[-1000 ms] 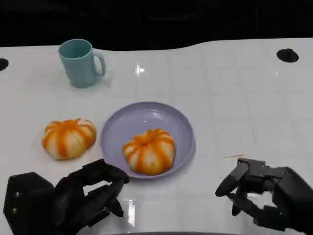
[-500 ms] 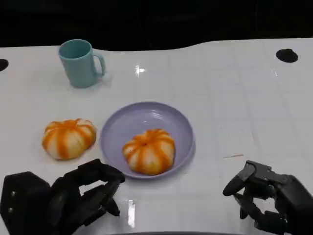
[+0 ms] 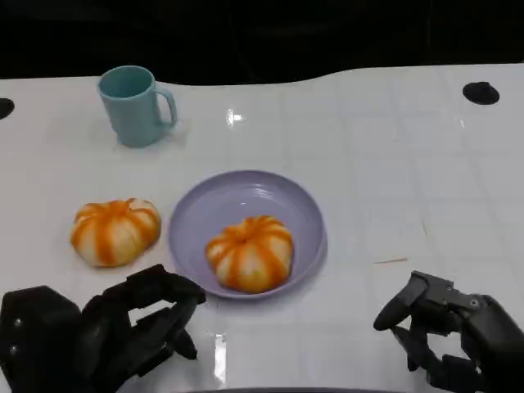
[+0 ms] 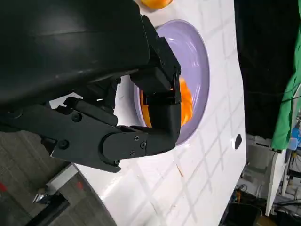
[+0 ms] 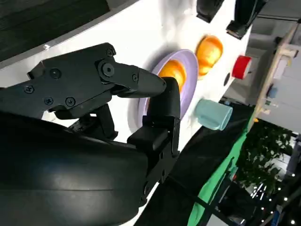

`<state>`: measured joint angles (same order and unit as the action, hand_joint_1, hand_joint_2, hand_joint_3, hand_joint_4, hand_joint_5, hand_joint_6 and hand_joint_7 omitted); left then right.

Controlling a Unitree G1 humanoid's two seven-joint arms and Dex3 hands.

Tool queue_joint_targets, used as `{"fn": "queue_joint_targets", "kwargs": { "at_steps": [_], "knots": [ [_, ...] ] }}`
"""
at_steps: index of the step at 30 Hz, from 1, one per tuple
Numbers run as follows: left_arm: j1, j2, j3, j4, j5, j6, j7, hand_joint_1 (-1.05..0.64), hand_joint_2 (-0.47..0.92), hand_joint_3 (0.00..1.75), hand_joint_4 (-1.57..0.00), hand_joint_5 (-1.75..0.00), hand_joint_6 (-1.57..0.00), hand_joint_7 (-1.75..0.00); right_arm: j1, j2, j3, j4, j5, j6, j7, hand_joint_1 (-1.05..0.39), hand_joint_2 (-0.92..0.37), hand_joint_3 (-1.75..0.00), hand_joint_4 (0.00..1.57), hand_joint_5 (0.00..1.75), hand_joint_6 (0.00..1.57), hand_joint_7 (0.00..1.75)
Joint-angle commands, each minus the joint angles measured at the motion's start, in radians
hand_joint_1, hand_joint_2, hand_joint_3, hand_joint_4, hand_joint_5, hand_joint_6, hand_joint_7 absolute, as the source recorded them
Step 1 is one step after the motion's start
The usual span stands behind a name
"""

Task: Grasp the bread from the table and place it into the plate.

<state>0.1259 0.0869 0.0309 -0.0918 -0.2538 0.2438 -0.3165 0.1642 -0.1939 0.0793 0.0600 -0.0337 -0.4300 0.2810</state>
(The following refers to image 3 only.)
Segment lilac plate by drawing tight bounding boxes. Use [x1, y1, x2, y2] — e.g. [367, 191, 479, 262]
[167, 169, 329, 303]

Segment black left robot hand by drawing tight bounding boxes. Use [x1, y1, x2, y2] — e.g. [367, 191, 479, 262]
[79, 264, 207, 390]

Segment pale green mug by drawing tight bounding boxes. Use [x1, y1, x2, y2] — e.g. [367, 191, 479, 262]
[97, 65, 178, 149]

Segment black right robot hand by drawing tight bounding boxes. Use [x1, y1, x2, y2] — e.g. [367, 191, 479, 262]
[373, 269, 524, 393]

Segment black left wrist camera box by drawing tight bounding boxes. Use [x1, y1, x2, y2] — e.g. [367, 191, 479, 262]
[0, 286, 84, 393]

